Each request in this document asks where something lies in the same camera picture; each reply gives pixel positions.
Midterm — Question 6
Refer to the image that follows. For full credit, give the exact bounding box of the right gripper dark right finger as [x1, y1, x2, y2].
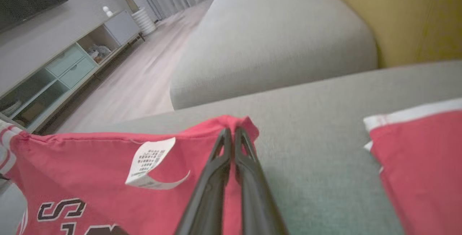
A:
[235, 127, 289, 235]

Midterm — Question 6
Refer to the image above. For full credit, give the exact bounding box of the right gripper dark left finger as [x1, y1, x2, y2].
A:
[174, 127, 233, 235]

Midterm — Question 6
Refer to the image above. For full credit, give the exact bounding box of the red basketball jersey with lettering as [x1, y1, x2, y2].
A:
[0, 115, 260, 235]

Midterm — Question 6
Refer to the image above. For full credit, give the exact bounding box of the large grey sofa seat cushion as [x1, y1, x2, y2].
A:
[0, 60, 462, 235]

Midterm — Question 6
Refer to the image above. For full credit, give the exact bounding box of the small grey sofa seat cushion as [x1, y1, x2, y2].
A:
[170, 0, 378, 111]

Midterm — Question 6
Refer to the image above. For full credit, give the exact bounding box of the clutter on cabinet shelf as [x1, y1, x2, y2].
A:
[87, 44, 112, 64]

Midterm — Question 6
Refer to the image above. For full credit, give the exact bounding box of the white ribbed cylinder appliance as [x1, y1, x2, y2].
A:
[132, 8, 157, 36]

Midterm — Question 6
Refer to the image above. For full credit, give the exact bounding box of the long low tv cabinet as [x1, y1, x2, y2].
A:
[0, 10, 141, 134]

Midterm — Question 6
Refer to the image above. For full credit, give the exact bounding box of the wide yellow sofa backrest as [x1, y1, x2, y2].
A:
[316, 0, 462, 69]

